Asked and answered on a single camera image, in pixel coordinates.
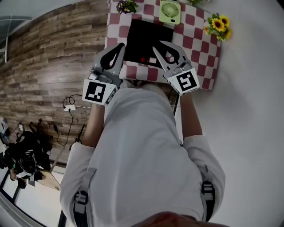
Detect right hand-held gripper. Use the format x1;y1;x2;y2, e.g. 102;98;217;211
152;40;201;97

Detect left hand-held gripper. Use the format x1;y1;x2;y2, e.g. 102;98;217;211
82;42;126;107

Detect red round object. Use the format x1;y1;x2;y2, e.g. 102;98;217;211
140;56;157;65

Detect black tray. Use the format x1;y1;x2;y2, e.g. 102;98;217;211
123;19;175;70

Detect person's right forearm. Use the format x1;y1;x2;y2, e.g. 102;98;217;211
178;92;203;140

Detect person's left forearm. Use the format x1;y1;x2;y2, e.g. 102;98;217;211
82;102;105;149

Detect red white checkered tablecloth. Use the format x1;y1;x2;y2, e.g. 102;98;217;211
104;0;222;91

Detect green desk fan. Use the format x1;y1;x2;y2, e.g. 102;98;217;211
158;0;181;25

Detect sunflower bouquet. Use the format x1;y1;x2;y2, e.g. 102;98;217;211
203;13;233;42

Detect purple flower pot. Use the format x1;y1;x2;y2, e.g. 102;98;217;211
116;0;139;15

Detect person's white shirt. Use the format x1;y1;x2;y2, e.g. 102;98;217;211
59;85;226;227

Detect pile of black equipment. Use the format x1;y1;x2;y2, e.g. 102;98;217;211
0;118;54;189

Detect wooden board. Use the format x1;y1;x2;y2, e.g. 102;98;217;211
36;169;62;192

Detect looped black cable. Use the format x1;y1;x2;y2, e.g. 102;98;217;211
62;94;83;106

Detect long black cable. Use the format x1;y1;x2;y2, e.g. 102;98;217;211
54;110;74;147

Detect grey left shoulder strap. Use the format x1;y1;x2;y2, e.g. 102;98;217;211
72;167;98;227

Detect grey shoulder strap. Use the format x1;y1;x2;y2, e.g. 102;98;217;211
198;165;216;222
72;167;98;227

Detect grey right shoulder strap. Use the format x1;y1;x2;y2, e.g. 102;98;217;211
198;165;216;222

